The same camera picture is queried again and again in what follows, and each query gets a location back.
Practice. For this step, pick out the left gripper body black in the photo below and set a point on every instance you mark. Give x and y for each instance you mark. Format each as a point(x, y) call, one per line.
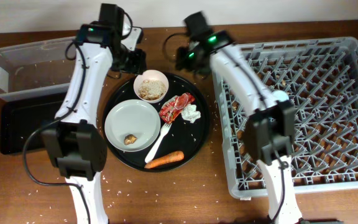
point(132, 61)

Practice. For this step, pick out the brown food scrap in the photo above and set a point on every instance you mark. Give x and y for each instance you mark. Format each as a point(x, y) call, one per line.
point(130, 139)

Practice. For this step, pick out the round black tray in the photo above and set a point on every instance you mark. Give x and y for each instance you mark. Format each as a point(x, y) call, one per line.
point(182, 136)

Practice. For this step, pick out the grey plate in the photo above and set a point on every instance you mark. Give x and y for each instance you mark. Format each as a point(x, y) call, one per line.
point(135, 117)

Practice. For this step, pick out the orange carrot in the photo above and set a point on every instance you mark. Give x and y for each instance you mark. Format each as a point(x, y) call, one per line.
point(169, 158)

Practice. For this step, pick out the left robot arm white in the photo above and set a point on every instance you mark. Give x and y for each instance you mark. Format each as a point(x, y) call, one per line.
point(74, 145)

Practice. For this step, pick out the rice and food pile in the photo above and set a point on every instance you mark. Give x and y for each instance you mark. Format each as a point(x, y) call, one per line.
point(151, 89)

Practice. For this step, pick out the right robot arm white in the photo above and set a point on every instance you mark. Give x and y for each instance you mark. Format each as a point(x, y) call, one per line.
point(270, 127)

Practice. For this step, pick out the grey dishwasher rack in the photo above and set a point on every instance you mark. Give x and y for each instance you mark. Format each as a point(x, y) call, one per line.
point(321, 78)

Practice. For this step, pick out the black rectangular tray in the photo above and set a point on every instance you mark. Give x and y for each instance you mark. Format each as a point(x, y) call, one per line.
point(19, 119)

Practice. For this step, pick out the red snack wrapper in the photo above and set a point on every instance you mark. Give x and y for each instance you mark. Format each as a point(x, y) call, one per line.
point(171, 109)

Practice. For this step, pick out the white plastic fork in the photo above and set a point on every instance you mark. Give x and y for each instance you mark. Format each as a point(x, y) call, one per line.
point(163, 132)

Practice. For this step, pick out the pink bowl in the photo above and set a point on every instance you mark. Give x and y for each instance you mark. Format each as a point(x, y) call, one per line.
point(150, 75)

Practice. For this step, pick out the crumpled white napkin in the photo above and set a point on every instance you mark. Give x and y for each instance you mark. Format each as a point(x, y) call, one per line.
point(189, 113)

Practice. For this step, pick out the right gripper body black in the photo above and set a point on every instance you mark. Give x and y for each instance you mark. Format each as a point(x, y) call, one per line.
point(186, 60)

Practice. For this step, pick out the clear plastic bin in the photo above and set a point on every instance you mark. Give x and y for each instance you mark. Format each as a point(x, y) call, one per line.
point(35, 69)

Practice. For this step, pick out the light blue cup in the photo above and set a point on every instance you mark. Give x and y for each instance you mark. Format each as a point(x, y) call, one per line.
point(281, 95)

